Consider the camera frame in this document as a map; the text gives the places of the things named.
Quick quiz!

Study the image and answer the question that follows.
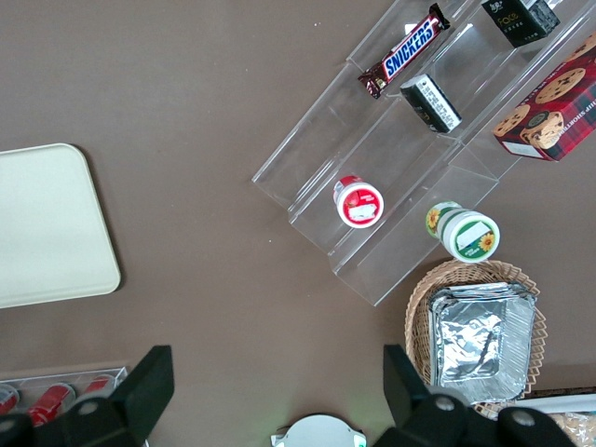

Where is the beige plastic tray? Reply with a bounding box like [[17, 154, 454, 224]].
[[0, 142, 123, 310]]

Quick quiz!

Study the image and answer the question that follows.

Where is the red cola bottle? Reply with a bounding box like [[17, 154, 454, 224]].
[[76, 374, 115, 402], [26, 382, 77, 427], [0, 385, 22, 416]]

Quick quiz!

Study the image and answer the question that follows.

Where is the red lidded yogurt cup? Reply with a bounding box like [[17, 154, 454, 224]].
[[332, 174, 386, 230]]

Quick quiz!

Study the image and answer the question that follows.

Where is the white plastic bin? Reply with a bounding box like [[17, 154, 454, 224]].
[[469, 393, 596, 447]]

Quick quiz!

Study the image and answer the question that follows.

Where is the clear acrylic stepped display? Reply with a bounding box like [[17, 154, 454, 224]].
[[251, 0, 596, 308]]

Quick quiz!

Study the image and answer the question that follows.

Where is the Snickers chocolate bar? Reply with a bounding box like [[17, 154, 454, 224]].
[[357, 2, 452, 101]]

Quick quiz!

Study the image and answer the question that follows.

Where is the clear bag of crackers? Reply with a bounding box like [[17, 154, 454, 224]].
[[549, 411, 596, 447]]

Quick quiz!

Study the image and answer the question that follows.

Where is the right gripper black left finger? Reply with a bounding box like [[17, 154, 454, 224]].
[[0, 344, 176, 447]]

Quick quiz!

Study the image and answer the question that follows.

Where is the green lidded yogurt cup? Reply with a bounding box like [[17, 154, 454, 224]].
[[426, 200, 502, 264]]

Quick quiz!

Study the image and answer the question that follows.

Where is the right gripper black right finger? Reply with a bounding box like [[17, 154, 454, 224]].
[[376, 344, 579, 447]]

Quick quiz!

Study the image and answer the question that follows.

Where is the small black carton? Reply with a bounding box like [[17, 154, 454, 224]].
[[481, 0, 561, 48], [399, 73, 463, 135]]

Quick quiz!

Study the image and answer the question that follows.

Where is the aluminium foil tray stack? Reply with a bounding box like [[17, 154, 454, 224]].
[[427, 281, 538, 406]]

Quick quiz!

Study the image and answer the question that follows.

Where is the clear acrylic bottle rack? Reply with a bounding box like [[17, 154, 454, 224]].
[[0, 366, 129, 447]]

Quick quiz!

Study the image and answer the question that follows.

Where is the light tan wicker basket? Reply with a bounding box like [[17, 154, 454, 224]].
[[404, 259, 548, 420]]

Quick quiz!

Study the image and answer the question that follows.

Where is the red tartan cookie box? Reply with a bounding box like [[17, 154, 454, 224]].
[[492, 34, 596, 162]]

